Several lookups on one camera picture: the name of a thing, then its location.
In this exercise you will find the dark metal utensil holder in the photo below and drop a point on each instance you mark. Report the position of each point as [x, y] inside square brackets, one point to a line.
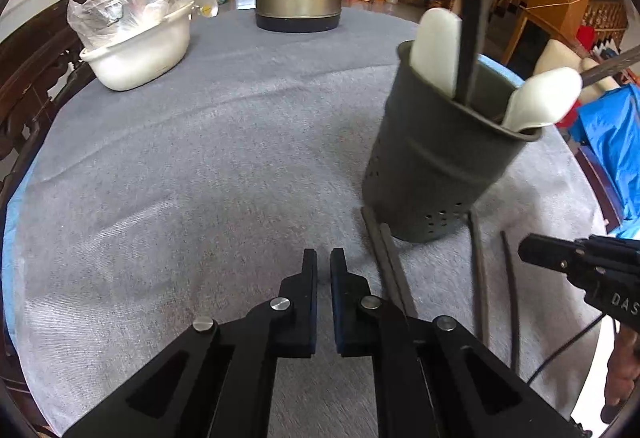
[435, 158]

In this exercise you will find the clear plastic bag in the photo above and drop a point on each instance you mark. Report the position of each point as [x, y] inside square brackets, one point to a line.
[127, 0]

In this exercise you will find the person's right hand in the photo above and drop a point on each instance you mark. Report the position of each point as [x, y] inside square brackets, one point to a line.
[622, 368]

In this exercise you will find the dark chopstick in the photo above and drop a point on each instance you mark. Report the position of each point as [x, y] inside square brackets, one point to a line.
[396, 263]
[612, 64]
[479, 278]
[377, 248]
[511, 298]
[473, 8]

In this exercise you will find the white plastic basin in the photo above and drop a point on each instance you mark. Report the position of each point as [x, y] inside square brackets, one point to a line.
[145, 53]

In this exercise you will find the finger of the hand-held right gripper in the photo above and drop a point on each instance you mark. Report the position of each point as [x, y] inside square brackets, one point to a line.
[545, 252]

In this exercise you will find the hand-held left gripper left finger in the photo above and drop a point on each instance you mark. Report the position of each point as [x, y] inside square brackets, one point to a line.
[295, 318]

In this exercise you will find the cream sofa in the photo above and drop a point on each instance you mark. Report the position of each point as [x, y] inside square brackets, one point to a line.
[560, 60]

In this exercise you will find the white plastic spoon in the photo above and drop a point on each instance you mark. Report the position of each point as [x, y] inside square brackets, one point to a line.
[439, 53]
[542, 98]

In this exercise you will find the blue plastic sheet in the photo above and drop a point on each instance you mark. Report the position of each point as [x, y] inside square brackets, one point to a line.
[612, 143]

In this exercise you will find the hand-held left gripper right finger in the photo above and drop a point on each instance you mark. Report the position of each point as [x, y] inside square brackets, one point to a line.
[352, 318]

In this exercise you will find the grey tablecloth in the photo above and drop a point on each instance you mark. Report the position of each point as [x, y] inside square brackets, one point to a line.
[225, 178]

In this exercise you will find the dark red wooden chair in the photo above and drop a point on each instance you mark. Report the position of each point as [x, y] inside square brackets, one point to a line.
[600, 183]

